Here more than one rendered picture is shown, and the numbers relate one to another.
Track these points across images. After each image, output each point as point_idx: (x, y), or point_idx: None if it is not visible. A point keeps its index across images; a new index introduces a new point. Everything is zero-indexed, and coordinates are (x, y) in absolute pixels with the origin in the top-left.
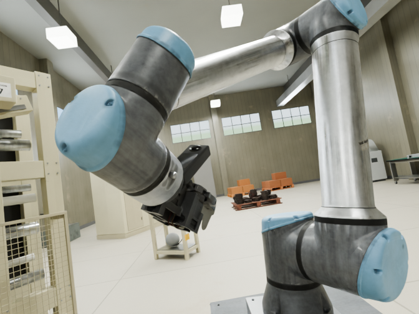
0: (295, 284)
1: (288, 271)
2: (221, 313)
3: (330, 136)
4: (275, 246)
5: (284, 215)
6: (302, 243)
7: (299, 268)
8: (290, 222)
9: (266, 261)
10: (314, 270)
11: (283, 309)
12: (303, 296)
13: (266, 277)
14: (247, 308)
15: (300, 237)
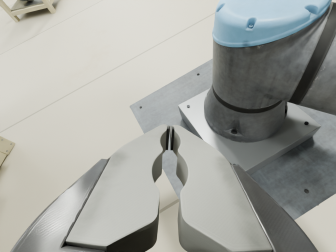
0: (266, 106)
1: (263, 97)
2: (149, 118)
3: None
4: (253, 71)
5: (273, 1)
6: (319, 71)
7: (291, 99)
8: (301, 28)
9: (223, 84)
10: (323, 107)
11: (243, 130)
12: (271, 112)
13: (216, 95)
14: (181, 113)
15: (316, 59)
